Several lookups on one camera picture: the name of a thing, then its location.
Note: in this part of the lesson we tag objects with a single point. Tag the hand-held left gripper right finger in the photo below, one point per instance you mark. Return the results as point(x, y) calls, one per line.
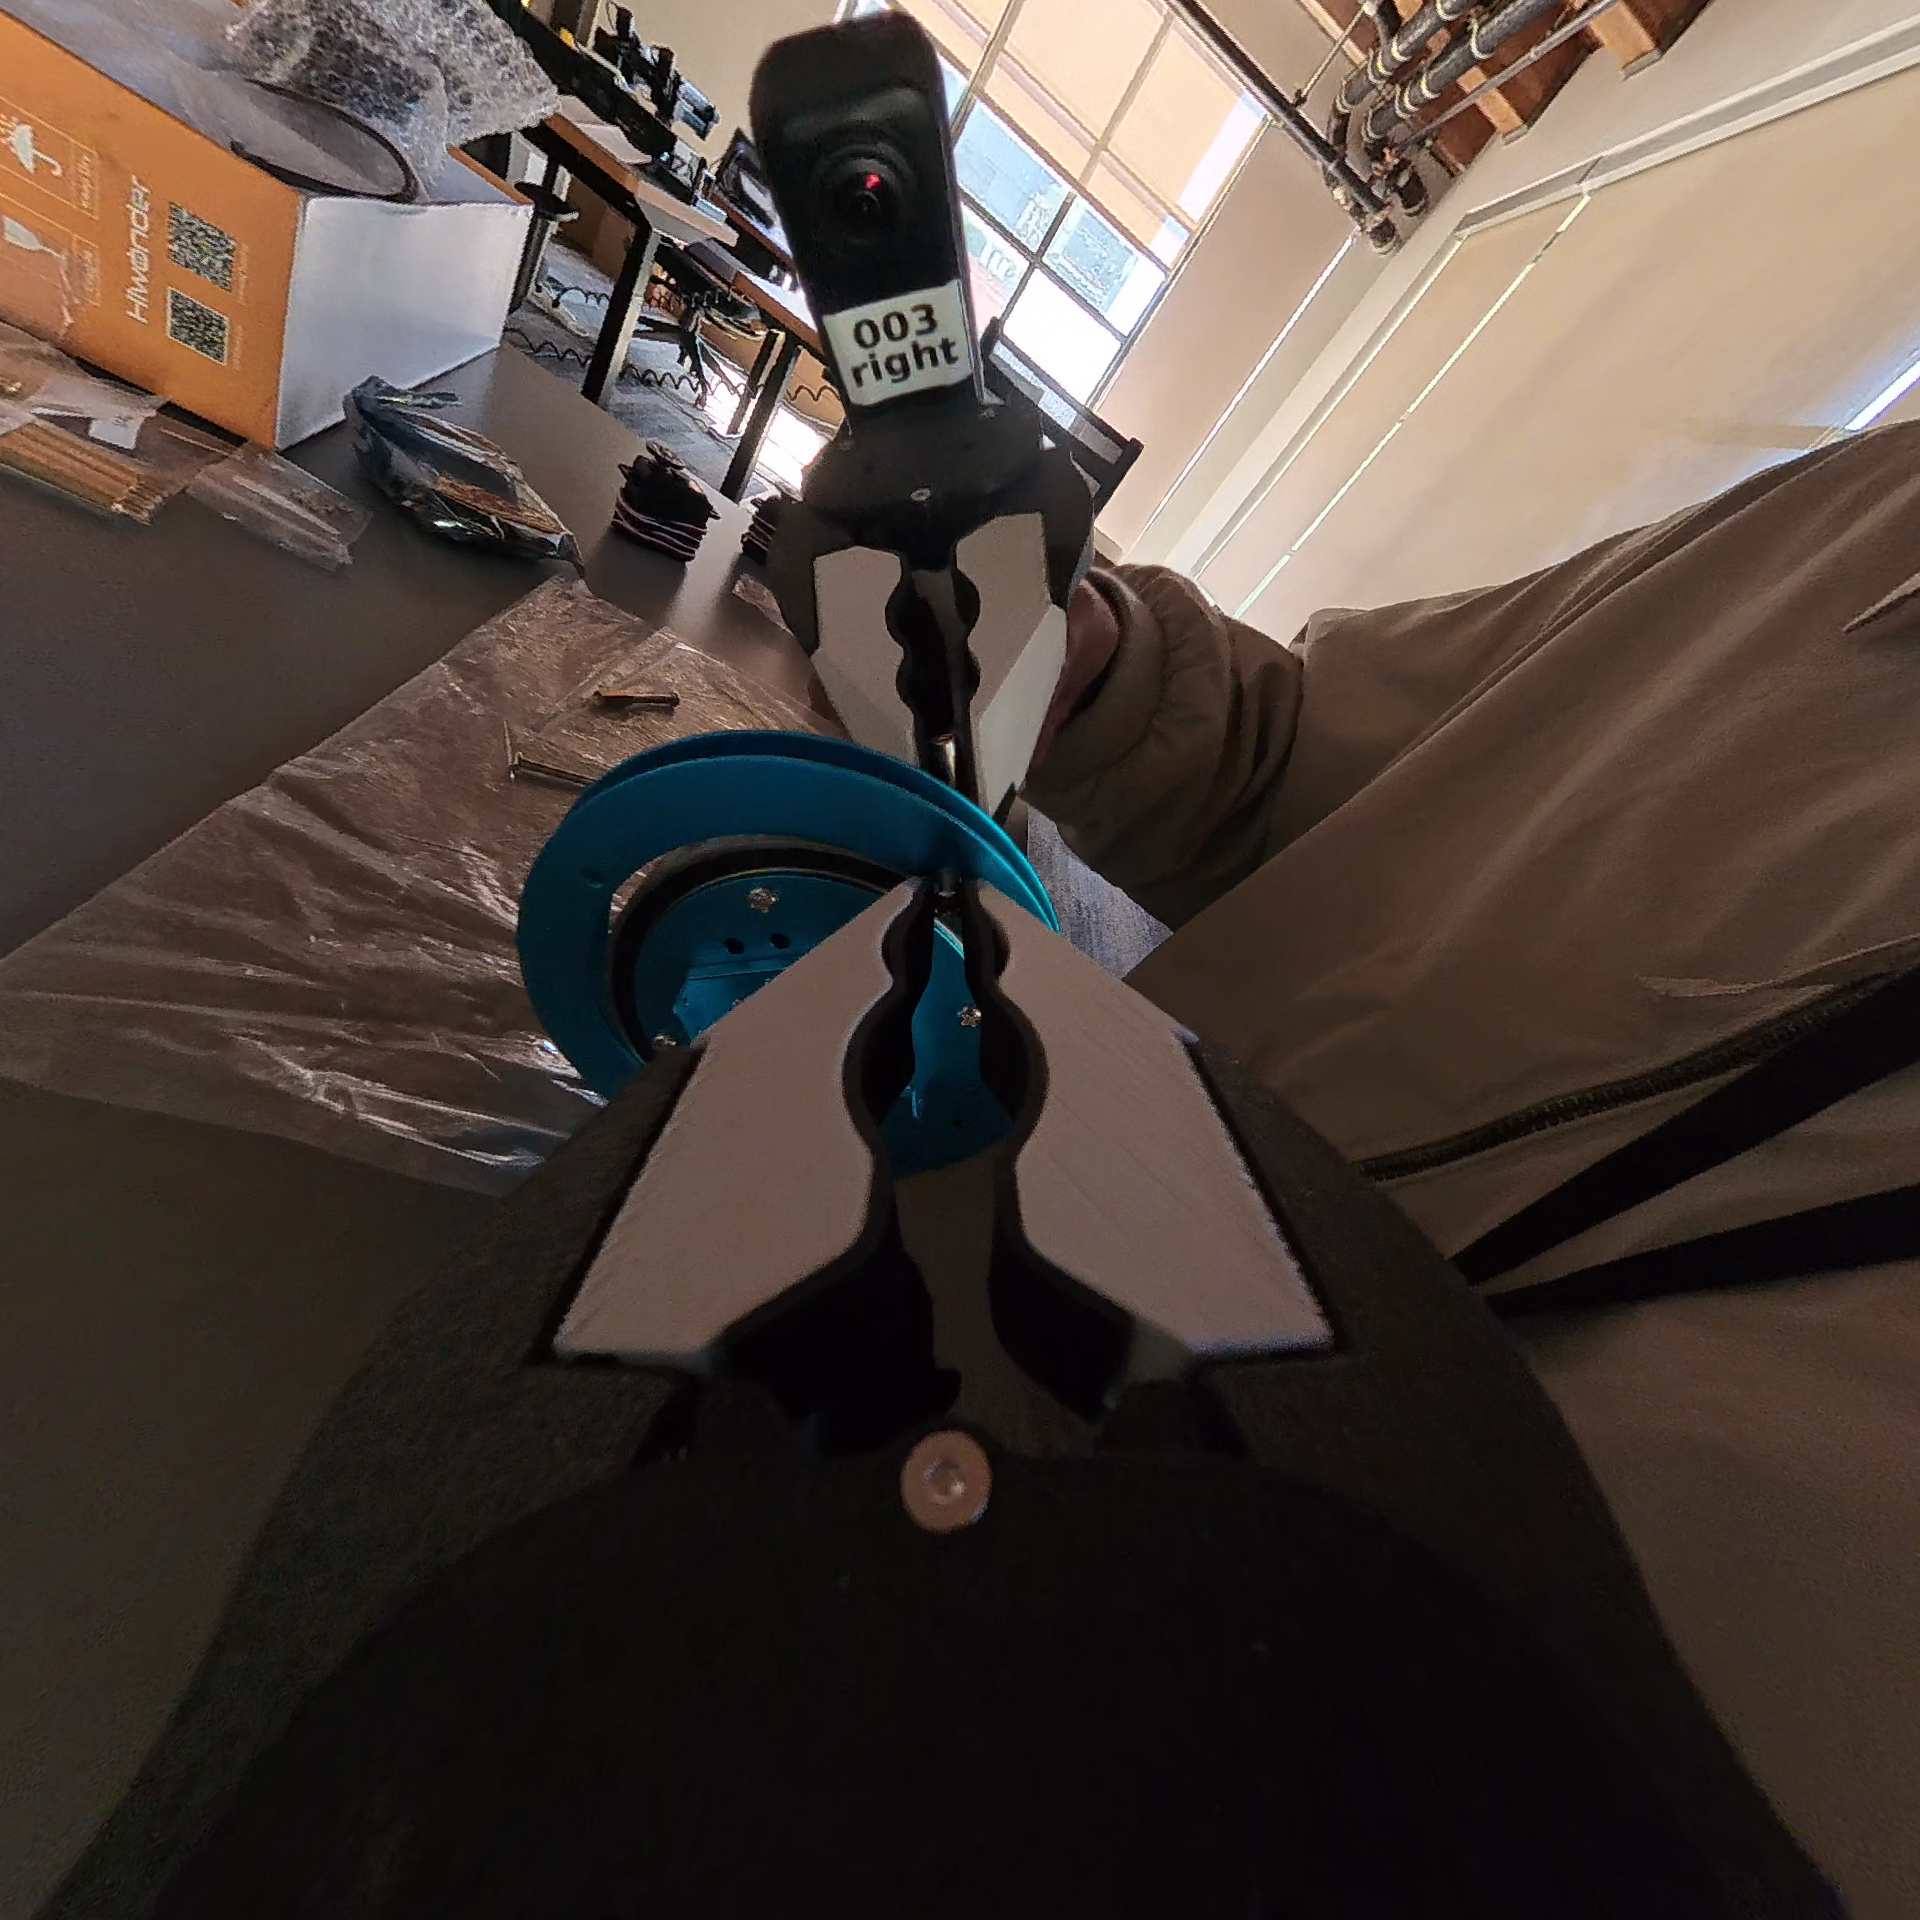
point(1171, 1200)

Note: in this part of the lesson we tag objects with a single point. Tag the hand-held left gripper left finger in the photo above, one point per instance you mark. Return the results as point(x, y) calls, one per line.
point(720, 1200)

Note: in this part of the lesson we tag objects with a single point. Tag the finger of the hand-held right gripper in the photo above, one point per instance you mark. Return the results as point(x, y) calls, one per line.
point(854, 630)
point(1028, 644)

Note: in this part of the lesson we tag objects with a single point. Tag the teal round turntable base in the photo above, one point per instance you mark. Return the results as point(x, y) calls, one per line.
point(570, 885)

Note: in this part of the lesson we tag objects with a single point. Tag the person's right hand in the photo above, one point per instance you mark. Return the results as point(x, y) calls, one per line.
point(1094, 630)

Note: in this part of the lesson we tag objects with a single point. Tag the crumpled clear wrapper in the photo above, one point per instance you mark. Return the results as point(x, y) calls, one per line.
point(765, 596)

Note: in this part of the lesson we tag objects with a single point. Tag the black servo motor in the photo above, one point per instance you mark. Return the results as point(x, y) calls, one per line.
point(669, 502)
point(772, 532)

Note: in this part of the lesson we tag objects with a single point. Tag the black office chair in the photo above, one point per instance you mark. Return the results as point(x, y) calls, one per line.
point(1103, 443)

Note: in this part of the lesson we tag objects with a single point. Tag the long loose brass standoff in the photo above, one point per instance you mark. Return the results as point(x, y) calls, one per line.
point(638, 698)

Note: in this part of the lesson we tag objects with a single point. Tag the wooden background table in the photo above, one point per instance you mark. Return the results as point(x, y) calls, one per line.
point(630, 164)
point(750, 301)

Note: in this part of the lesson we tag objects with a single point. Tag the long metal screw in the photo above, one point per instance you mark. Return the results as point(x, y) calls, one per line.
point(555, 772)

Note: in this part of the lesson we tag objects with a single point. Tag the large window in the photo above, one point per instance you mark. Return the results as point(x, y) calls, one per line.
point(1111, 151)

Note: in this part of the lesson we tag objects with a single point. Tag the large clear plastic bag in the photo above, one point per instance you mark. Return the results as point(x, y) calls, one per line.
point(301, 930)

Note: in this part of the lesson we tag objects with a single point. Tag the person's beige jacket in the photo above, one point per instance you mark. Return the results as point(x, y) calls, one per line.
point(1651, 1500)

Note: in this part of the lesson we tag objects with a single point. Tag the ceiling pipes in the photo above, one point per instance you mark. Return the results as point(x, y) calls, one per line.
point(1410, 75)

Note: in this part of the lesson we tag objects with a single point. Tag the bubble wrap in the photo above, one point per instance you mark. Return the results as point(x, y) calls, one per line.
point(391, 60)

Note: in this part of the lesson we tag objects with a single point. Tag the pile of small parts bags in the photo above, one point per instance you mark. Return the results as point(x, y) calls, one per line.
point(151, 465)

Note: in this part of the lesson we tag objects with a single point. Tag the orange cardboard box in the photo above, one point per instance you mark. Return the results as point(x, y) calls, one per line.
point(60, 194)

